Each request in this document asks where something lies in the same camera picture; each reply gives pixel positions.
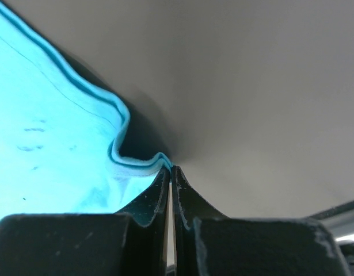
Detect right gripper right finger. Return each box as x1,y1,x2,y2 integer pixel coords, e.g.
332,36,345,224
172,166,349,275

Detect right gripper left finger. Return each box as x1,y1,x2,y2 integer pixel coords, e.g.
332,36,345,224
0,168,170,275

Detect cyan t shirt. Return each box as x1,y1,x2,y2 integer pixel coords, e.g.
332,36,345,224
0,2,172,220

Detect aluminium frame rail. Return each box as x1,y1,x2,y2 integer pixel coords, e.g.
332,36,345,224
310,200,354,275

